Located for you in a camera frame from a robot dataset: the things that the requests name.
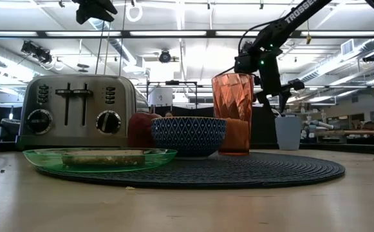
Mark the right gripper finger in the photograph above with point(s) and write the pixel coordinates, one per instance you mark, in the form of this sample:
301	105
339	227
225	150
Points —
284	100
264	100

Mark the orange faceted tumbler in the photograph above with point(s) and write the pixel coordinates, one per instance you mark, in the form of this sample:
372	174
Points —
233	96

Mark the blue plastic cup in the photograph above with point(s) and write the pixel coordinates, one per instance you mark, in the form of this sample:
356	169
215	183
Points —
288	135

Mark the blue patterned bowl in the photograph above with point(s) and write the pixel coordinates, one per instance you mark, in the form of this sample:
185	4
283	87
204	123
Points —
188	137

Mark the red apple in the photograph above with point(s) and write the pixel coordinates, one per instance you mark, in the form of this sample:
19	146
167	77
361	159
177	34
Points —
140	129

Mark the toast slice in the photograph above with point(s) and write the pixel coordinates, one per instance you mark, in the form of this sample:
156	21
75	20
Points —
103	158

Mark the green transparent plate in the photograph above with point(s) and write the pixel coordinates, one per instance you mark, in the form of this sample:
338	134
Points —
45	159

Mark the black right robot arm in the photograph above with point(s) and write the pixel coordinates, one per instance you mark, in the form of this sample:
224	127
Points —
289	19

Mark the black ceiling spotlight cluster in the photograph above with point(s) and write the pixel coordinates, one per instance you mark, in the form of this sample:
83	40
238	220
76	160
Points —
37	52

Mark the round dark woven placemat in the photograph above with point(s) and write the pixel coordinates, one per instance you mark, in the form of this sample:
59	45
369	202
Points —
238	170

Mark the black overhead rig beam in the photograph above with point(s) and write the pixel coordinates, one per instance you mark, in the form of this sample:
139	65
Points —
173	33

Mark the person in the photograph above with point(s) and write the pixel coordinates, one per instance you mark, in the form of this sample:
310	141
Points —
168	114

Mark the silver four-slot toaster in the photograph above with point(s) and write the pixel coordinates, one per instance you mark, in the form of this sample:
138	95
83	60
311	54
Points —
77	109

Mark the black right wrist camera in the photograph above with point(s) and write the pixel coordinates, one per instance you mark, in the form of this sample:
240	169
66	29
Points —
296	85

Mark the black overhead camera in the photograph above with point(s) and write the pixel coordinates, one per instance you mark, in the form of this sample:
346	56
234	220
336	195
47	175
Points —
164	56

